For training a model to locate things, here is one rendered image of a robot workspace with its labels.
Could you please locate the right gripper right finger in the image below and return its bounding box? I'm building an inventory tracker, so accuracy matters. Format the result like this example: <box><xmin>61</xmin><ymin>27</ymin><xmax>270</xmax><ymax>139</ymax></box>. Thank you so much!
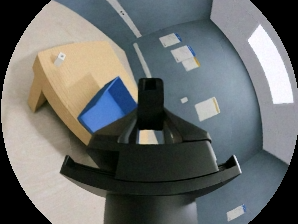
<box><xmin>162</xmin><ymin>107</ymin><xmax>212</xmax><ymax>144</ymax></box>

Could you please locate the blue open tray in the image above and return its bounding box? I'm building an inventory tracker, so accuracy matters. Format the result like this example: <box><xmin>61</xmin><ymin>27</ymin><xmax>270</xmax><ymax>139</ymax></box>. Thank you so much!
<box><xmin>77</xmin><ymin>75</ymin><xmax>137</xmax><ymax>135</ymax></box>

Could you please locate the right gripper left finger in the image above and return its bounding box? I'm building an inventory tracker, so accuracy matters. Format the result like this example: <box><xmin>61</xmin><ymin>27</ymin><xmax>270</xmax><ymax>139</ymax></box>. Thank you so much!
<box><xmin>90</xmin><ymin>108</ymin><xmax>138</xmax><ymax>144</ymax></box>

